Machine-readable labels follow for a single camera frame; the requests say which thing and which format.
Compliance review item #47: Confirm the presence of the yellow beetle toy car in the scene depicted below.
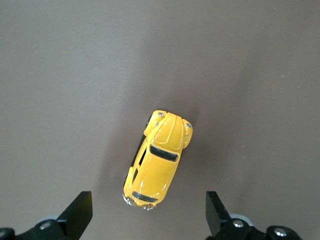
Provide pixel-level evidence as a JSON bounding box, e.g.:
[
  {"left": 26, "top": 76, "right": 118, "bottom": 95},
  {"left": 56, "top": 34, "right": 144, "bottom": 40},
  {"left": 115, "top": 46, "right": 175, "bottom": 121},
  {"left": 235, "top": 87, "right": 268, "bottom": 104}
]
[{"left": 121, "top": 108, "right": 194, "bottom": 212}]

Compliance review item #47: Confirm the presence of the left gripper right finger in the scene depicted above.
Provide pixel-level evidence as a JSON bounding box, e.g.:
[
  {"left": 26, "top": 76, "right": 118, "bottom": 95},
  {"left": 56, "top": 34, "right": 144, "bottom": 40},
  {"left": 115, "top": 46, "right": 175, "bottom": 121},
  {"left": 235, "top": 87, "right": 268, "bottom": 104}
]
[{"left": 205, "top": 191, "right": 266, "bottom": 240}]

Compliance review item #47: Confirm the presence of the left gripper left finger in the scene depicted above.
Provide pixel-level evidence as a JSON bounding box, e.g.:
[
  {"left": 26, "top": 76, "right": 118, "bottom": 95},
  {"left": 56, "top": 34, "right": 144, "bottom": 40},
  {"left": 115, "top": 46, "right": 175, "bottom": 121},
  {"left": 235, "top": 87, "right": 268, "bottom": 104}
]
[{"left": 17, "top": 191, "right": 93, "bottom": 240}]

